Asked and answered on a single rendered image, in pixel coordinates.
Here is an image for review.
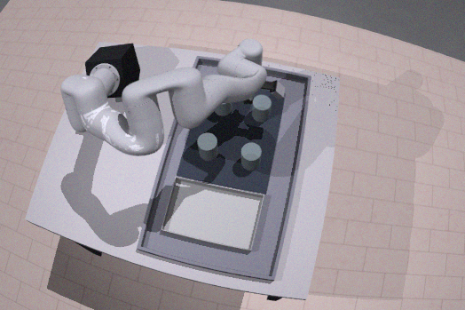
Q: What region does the clear glass jar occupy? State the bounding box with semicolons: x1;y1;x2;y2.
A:
241;142;262;171
252;95;272;122
215;103;232;116
197;132;218;161

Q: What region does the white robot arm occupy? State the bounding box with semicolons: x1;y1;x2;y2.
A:
60;39;285;156

